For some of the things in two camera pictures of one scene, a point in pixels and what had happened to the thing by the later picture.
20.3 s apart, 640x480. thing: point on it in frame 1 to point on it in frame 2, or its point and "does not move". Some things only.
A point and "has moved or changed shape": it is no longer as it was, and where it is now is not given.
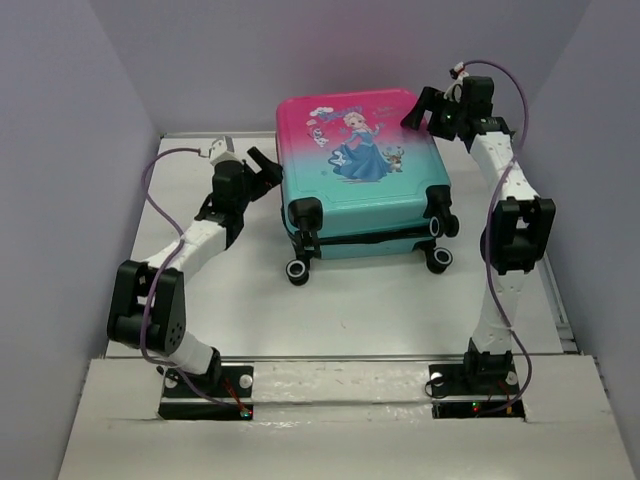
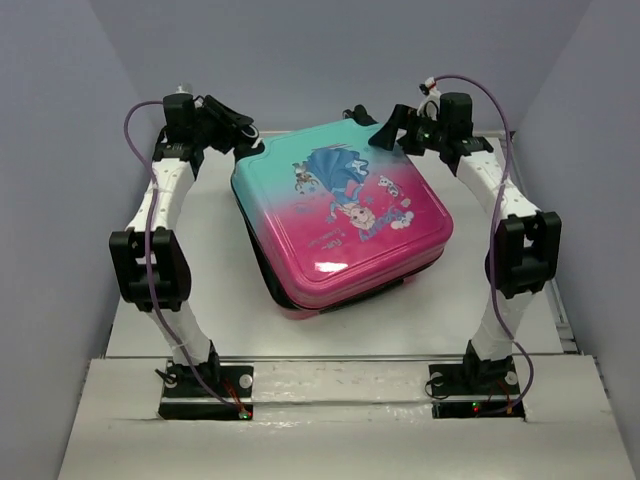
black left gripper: x=270 y=177 to x=230 y=133
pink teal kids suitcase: x=356 y=182 has moved or changed shape
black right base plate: x=456 y=380 does not move
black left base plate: x=235 y=382 does not move
